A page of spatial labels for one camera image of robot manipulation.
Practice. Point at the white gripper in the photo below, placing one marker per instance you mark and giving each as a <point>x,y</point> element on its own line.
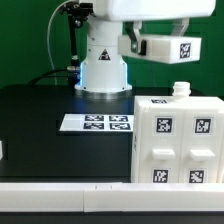
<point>136,11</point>

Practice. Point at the white cabinet top block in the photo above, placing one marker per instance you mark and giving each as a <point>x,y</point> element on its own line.
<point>164,48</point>

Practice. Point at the small white cabinet panel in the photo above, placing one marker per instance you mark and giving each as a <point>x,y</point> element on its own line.
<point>160,145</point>

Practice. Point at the white cabinet body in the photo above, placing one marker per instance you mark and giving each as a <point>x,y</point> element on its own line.
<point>180,99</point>

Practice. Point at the white cabinet door panel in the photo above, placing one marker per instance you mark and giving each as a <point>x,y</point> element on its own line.
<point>201,146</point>

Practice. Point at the flat white base sheet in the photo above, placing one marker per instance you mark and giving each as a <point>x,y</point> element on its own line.
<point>96,123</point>

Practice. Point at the white front fence bar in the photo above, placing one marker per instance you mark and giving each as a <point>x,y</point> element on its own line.
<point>110,197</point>

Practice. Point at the white left edge block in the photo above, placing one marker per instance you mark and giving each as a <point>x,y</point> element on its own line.
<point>1,150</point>

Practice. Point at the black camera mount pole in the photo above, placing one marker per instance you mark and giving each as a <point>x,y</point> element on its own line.
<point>76,17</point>

